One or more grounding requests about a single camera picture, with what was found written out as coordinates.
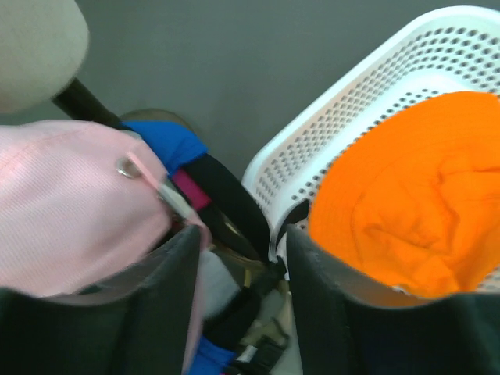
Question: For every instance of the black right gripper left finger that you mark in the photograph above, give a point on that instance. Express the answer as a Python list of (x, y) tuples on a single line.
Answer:
[(143, 320)]

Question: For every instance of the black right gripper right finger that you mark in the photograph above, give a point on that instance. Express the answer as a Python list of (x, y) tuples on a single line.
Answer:
[(347, 323)]

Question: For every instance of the light pink cap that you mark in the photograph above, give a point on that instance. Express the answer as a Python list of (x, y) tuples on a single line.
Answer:
[(81, 202)]

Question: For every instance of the orange cap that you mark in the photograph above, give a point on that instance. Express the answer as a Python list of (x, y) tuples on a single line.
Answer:
[(414, 203)]

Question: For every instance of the black cap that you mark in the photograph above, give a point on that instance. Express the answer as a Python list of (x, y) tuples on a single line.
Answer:
[(228, 195)]

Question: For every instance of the blue cap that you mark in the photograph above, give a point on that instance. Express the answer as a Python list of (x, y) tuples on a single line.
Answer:
[(175, 145)]

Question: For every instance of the beige mannequin head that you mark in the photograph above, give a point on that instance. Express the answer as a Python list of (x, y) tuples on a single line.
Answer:
[(43, 46)]

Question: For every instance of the white perforated basket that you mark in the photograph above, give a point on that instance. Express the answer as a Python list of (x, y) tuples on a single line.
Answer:
[(441, 52)]

